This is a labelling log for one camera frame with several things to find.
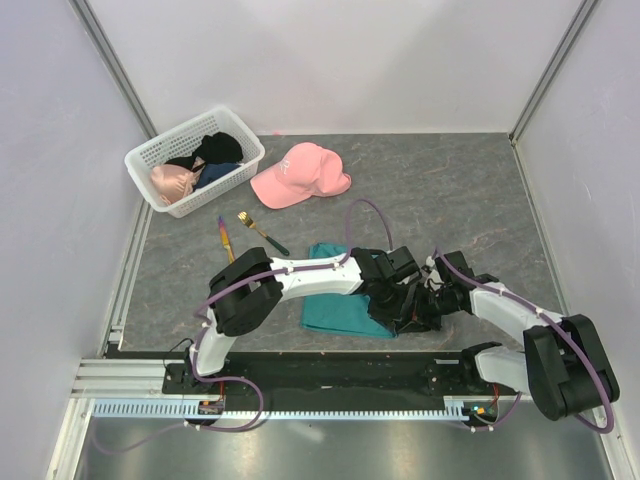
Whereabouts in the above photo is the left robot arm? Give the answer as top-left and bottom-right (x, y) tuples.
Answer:
(184, 247), (421, 393)

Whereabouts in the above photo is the black cloth in basket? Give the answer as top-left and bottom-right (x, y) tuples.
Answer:
(192, 132), (244, 164)

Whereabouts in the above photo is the navy cloth in basket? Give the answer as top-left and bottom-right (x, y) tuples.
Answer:
(193, 163), (241, 190)

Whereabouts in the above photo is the pink cloth in basket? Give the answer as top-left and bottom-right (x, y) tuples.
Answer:
(151, 164), (200, 205)

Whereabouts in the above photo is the black mounting base plate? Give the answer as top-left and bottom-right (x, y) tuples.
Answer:
(162, 351), (513, 397)

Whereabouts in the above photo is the aluminium frame rail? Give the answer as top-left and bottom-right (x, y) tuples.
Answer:
(71, 359), (165, 399)

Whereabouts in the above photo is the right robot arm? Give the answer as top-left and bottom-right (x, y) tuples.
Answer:
(415, 251), (620, 433)

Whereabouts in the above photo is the pink baseball cap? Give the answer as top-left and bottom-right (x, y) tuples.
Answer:
(250, 142), (352, 210)

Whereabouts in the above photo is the white plastic basket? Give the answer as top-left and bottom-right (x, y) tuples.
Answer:
(124, 106), (266, 220)

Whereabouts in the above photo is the teal satin napkin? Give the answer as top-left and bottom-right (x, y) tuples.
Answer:
(299, 242), (399, 341)

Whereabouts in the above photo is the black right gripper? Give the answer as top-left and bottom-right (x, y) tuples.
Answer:
(398, 281), (459, 333)

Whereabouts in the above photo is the light blue cable duct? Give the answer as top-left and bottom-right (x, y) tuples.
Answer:
(92, 398), (469, 421)

